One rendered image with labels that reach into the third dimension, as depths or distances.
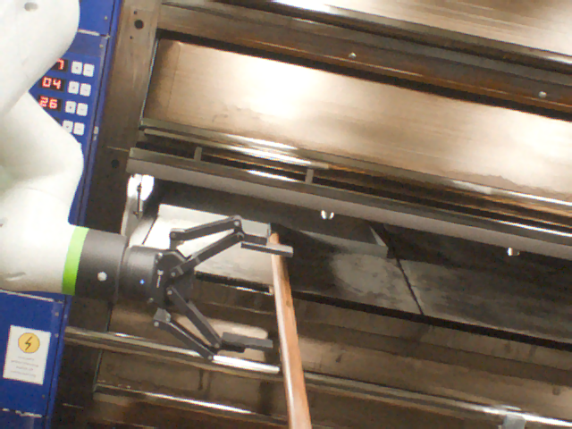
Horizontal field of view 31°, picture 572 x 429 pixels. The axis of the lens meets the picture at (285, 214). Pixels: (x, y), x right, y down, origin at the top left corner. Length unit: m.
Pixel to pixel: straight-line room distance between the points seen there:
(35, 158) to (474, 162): 0.89
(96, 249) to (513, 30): 0.92
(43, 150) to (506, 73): 0.92
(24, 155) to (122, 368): 0.77
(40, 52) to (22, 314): 1.09
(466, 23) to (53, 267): 0.91
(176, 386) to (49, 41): 1.15
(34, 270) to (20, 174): 0.13
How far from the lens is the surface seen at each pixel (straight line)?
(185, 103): 1.89
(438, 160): 1.92
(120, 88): 1.91
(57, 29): 0.98
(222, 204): 2.63
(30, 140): 1.33
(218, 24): 1.89
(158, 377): 2.02
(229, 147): 1.80
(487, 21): 1.91
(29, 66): 0.96
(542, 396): 2.13
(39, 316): 2.00
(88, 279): 1.35
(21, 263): 1.36
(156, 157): 1.77
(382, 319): 1.99
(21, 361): 2.03
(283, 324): 1.72
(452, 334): 2.02
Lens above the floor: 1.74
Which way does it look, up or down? 12 degrees down
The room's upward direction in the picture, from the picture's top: 12 degrees clockwise
